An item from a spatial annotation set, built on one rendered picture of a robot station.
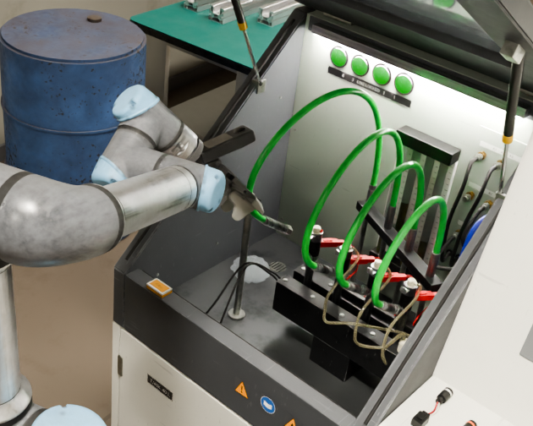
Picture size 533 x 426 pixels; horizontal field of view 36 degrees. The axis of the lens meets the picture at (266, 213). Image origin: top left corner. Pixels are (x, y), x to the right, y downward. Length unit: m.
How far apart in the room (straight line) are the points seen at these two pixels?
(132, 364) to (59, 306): 1.30
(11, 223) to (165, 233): 0.91
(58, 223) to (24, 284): 2.37
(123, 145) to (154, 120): 0.07
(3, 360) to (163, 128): 0.49
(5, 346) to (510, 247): 0.88
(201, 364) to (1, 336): 0.67
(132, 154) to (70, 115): 1.82
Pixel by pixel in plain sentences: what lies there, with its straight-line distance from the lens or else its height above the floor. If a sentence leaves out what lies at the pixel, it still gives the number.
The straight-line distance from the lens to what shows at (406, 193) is 1.90.
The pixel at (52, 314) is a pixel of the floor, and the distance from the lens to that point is 3.23.
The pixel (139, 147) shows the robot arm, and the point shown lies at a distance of 1.41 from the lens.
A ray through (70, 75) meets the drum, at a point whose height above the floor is 0.80.
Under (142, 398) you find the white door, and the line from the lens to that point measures 2.04.
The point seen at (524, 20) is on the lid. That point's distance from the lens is 1.22.
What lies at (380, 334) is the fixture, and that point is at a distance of 1.74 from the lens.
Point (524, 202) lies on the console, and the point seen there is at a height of 1.36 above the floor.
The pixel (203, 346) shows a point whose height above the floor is 0.91.
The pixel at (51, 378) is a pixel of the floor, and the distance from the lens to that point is 2.98.
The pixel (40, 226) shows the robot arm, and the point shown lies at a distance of 1.01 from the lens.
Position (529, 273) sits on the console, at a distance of 1.55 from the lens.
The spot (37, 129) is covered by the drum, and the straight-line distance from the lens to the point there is 3.27.
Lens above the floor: 2.08
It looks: 32 degrees down
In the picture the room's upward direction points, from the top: 8 degrees clockwise
